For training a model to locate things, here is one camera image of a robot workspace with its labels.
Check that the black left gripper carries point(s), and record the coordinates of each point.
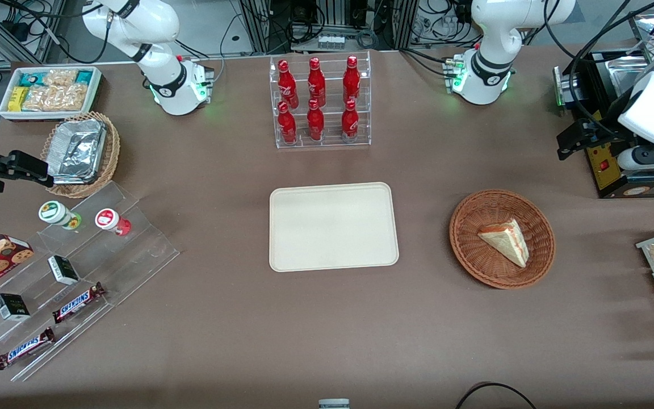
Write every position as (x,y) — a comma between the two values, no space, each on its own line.
(609,121)

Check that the triangle sandwich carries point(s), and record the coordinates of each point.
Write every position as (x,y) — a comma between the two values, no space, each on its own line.
(508,241)

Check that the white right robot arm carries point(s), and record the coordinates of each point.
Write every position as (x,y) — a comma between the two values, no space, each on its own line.
(162,34)

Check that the light tan wicker basket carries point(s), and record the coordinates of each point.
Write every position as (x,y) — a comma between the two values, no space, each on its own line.
(112,147)

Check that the brown round wicker basket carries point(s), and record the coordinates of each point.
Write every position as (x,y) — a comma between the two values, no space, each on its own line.
(469,250)

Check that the cream plastic tray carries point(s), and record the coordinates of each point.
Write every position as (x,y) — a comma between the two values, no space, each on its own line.
(332,227)

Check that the black food warmer cabinet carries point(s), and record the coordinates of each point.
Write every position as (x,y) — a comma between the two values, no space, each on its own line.
(608,170)

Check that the green lid yogurt cup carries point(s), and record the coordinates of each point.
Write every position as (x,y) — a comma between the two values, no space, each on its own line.
(54,213)

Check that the silver foil packets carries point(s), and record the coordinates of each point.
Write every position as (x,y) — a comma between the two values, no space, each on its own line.
(77,150)

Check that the silver metal box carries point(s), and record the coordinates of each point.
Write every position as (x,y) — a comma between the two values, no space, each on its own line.
(564,85)

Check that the stainless steel pan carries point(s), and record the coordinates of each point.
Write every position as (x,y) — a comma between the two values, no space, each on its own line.
(625,74)

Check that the yellow snack packet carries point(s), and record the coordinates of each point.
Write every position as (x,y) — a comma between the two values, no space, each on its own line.
(17,98)

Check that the clear bag of crackers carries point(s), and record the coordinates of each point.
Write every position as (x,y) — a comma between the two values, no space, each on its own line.
(61,77)
(54,98)

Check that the teal snack packet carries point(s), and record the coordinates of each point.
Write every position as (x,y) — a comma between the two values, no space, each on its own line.
(84,75)
(32,78)

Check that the red lid yogurt cup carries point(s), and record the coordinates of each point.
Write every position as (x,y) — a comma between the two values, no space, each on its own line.
(108,220)

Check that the white plastic snack bin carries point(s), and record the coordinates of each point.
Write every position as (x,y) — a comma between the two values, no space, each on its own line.
(94,91)

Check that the small black carton box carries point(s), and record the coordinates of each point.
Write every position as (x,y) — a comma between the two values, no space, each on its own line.
(12,307)
(63,270)

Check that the clear acrylic stepped display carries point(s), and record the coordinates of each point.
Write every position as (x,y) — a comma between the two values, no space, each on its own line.
(145,250)

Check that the Snickers chocolate bar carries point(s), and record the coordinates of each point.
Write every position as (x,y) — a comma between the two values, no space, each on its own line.
(77,303)
(25,348)

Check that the red cola bottle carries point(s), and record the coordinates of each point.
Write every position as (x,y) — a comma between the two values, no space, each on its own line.
(287,126)
(350,124)
(316,79)
(351,78)
(287,82)
(315,124)

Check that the clear acrylic bottle rack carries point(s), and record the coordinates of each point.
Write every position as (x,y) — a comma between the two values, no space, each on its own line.
(330,145)

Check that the white power strip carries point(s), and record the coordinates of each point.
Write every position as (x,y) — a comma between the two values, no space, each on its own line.
(331,41)

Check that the small grey device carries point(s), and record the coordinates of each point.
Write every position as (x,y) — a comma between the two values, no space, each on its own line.
(334,404)

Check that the aluminium frame rack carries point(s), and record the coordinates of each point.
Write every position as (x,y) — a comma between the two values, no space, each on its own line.
(259,23)

